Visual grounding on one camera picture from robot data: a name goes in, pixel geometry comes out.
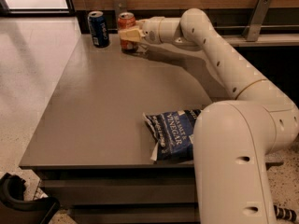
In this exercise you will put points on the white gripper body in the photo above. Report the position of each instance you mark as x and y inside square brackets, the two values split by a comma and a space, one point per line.
[150, 29]

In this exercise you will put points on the red coke can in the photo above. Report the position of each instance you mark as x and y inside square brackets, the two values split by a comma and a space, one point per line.
[126, 20]

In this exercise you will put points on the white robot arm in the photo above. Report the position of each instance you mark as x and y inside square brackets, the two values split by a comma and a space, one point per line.
[232, 137]

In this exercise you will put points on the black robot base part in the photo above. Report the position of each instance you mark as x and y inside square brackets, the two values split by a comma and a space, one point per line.
[15, 210]

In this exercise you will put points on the blue pepsi can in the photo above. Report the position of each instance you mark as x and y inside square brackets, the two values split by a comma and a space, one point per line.
[98, 29]

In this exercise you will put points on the blue kettle chips bag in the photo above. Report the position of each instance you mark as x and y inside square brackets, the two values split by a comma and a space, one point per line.
[173, 132]

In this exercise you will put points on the grey drawer cabinet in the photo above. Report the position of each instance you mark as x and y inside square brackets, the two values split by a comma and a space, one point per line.
[91, 148]

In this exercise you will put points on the left metal wall bracket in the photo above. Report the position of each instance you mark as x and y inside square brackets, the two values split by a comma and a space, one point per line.
[119, 6]

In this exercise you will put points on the metal wall bracket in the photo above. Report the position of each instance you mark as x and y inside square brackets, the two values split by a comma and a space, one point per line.
[119, 6]
[253, 29]

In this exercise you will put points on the right metal wall bracket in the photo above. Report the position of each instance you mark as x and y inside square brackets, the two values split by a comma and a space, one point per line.
[253, 29]

